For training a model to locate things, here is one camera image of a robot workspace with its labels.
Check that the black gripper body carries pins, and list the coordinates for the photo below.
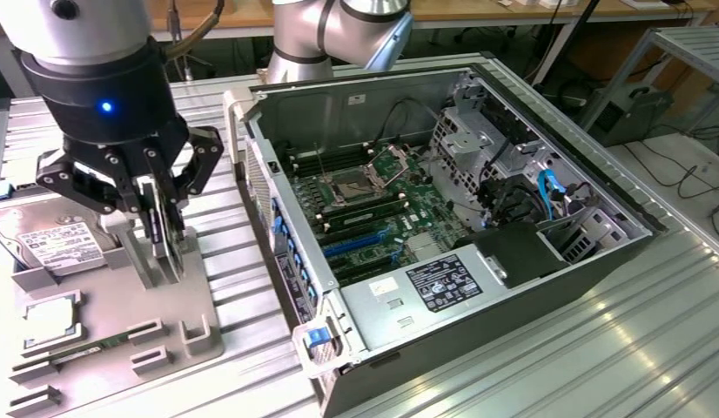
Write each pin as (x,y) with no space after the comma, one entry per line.
(103,109)

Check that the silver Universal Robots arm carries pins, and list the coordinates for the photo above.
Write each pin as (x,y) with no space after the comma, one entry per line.
(85,26)

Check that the hard disk with blue caddy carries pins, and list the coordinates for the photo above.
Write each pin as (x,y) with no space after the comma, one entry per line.
(56,244)

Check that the thin metal locking lever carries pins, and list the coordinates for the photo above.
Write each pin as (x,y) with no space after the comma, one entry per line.
(324,161)

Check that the black RAM slot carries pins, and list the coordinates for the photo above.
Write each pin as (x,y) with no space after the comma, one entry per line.
(359,208)
(347,159)
(347,149)
(347,154)
(347,143)
(356,204)

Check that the CPU socket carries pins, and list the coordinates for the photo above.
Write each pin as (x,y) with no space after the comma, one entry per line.
(352,187)

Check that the installed RAM stick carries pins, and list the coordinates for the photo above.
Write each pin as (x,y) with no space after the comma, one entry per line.
(367,217)

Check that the grey parts rack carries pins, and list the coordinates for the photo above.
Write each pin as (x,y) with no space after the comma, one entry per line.
(103,313)

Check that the metal socket cover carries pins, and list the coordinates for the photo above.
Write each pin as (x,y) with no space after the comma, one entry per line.
(391,167)

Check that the blue expansion slot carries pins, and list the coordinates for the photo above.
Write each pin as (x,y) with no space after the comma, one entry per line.
(359,242)

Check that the silver CPU chip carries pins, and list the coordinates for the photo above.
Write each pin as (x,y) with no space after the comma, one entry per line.
(48,322)

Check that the black expansion slot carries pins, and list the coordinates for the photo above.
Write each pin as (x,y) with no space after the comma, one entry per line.
(367,271)
(364,261)

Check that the green RAM stick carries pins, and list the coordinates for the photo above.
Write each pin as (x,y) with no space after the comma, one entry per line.
(92,347)

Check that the silver chipset heatsink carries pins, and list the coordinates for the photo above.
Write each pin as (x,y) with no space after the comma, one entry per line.
(426,244)

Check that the silver metal drive cage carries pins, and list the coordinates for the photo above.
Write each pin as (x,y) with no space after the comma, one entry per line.
(463,148)

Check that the blue case latch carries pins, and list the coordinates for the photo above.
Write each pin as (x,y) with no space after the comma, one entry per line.
(316,339)

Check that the silver power supply unit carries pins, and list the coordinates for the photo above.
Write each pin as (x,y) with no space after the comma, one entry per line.
(388,305)

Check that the open black PC case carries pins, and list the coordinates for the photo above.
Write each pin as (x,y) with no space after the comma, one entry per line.
(451,339)

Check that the perforated silver disk bay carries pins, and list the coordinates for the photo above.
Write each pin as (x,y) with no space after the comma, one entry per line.
(591,235)

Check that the black box device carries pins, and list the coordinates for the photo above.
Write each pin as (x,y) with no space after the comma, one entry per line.
(631,117)

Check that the metal slat side table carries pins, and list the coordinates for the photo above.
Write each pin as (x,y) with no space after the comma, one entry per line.
(695,48)

